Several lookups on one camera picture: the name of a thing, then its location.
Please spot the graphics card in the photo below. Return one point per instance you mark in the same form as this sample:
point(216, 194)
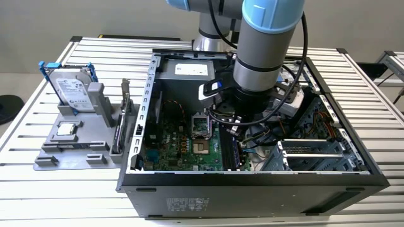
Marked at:
point(120, 127)

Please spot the CPU socket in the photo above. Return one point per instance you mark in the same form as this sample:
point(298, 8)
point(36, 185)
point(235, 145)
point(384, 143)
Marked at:
point(202, 146)

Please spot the black round base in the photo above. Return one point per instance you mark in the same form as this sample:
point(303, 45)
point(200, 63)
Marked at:
point(10, 111)

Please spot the grey power supply unit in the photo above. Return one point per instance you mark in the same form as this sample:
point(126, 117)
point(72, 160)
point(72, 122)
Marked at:
point(183, 92)

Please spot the hard disk in blue carrier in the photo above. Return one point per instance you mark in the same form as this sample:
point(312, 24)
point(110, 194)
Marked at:
point(71, 92)

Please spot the silver CPU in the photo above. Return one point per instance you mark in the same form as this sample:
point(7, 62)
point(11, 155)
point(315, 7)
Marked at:
point(66, 128)

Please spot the green motherboard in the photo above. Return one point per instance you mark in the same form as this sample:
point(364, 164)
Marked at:
point(206, 163)

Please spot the slatted metal side table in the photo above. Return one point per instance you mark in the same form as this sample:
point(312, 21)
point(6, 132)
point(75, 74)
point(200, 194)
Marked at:
point(395, 59)

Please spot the grey parts rack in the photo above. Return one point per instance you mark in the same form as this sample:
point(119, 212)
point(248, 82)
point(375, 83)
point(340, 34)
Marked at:
point(91, 134)

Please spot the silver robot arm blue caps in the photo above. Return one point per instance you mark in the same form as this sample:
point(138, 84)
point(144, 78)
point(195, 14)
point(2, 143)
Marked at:
point(264, 47)

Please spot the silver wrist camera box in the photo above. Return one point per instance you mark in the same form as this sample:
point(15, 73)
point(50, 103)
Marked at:
point(208, 94)
point(292, 105)

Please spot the RAM slot black latches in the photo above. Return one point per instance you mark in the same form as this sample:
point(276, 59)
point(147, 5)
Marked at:
point(227, 151)

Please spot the black open PC case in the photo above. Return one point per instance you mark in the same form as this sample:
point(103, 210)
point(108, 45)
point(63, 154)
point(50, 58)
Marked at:
point(220, 201)

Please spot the blue port block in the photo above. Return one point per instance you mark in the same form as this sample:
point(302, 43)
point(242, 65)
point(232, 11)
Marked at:
point(152, 156)

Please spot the silver expansion slot cover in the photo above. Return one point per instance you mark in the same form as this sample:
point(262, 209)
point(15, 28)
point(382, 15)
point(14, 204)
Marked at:
point(303, 141)
point(312, 155)

